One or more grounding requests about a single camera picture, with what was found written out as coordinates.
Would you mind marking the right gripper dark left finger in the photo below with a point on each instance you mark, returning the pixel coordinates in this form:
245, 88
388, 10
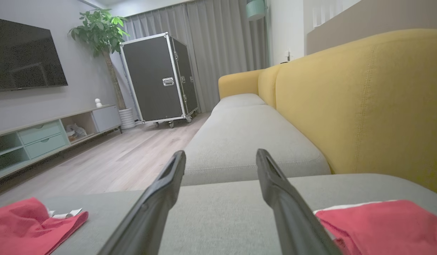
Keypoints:
147, 216

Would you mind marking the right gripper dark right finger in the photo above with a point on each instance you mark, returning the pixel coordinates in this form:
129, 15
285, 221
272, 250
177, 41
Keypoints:
293, 219

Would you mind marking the red shorts white stripe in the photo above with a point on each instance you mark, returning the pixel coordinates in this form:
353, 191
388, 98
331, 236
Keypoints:
388, 226

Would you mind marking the red white numbered jersey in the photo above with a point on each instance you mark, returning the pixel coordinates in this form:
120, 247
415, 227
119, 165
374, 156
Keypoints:
23, 226

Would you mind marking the large grey sofa seat cushion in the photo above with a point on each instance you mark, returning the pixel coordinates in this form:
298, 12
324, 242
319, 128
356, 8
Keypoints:
222, 216

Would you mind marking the white ribbed plant pot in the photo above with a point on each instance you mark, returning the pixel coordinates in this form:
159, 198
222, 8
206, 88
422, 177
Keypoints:
127, 118

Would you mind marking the crumpled item in cabinet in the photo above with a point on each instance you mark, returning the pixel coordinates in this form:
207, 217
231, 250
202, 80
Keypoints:
76, 131

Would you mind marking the small white figurine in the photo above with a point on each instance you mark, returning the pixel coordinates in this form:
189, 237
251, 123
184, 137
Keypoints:
98, 102

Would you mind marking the small grey sofa seat cushion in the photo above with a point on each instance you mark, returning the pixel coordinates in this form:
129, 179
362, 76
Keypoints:
238, 100

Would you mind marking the long low television cabinet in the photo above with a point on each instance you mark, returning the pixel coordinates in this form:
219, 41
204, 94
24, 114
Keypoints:
41, 138

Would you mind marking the black wheeled flight case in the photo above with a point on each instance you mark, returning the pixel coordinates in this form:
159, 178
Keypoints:
151, 81

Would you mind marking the yellow and grey sofa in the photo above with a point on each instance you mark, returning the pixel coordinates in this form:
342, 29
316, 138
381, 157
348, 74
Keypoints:
374, 106

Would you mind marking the grey pleated curtain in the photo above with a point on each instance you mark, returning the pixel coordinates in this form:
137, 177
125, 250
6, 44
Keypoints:
218, 46

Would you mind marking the green leafy indoor tree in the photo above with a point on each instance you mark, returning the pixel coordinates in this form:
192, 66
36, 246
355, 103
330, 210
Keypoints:
101, 32

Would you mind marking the black flat television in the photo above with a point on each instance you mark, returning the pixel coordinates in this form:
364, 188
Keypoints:
23, 56

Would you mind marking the mint green lamp shade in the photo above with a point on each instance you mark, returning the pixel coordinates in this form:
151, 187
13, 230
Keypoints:
255, 9

